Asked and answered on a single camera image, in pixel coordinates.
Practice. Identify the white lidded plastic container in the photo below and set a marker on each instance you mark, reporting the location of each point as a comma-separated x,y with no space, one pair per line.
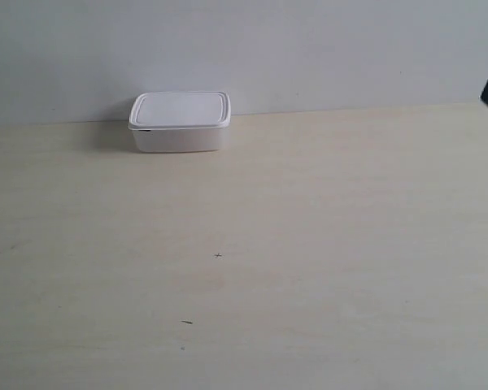
180,122

